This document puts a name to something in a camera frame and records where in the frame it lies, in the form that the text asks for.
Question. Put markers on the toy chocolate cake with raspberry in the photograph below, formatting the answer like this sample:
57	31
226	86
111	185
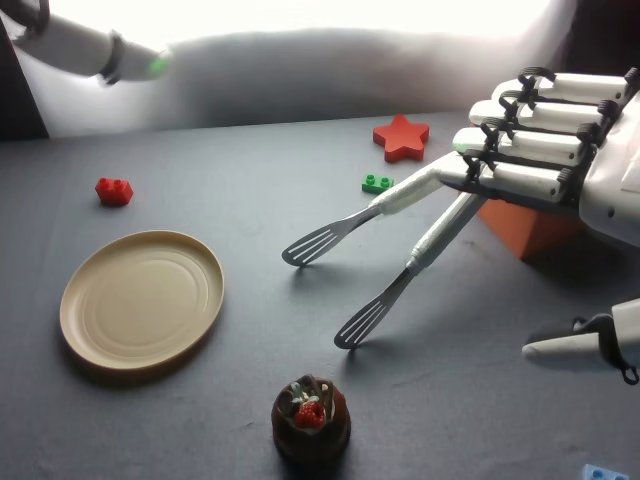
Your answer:
310	425

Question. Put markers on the beige round plate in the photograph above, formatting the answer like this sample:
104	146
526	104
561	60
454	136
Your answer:
142	305

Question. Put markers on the orange foam block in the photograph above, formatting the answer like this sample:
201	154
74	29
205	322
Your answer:
525	227

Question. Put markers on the green toy brick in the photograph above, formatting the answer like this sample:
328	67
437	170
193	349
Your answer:
376	184

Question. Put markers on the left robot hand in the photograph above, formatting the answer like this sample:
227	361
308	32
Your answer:
75	47

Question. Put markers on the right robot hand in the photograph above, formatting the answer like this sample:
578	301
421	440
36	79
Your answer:
545	145

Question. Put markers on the red star block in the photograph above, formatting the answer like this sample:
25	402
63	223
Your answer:
401	137

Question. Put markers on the blue toy brick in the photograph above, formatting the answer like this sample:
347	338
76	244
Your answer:
602	472

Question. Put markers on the red toy brick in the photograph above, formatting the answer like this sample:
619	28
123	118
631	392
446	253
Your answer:
114	192

